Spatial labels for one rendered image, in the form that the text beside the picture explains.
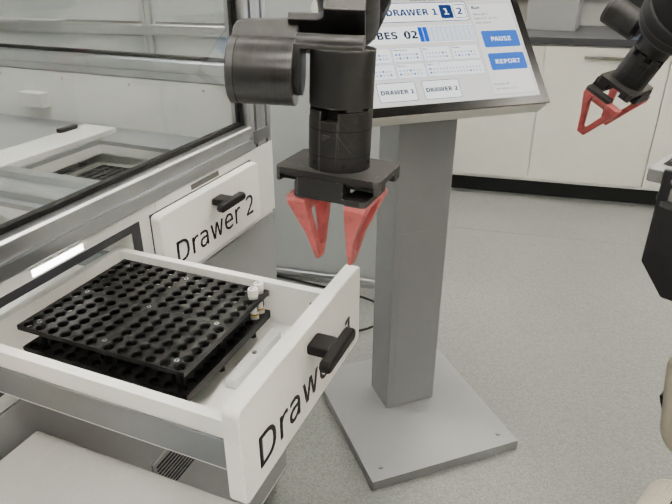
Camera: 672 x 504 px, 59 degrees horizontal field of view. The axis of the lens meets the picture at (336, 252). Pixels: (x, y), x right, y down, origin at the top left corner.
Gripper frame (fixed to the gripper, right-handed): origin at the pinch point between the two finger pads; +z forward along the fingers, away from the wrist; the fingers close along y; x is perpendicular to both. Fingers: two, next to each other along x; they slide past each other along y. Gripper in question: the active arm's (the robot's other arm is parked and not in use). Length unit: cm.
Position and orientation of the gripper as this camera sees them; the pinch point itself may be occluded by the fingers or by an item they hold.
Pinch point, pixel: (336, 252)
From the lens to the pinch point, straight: 59.2
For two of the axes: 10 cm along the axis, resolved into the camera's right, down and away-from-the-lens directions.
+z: -0.3, 9.0, 4.4
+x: -3.9, 3.9, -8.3
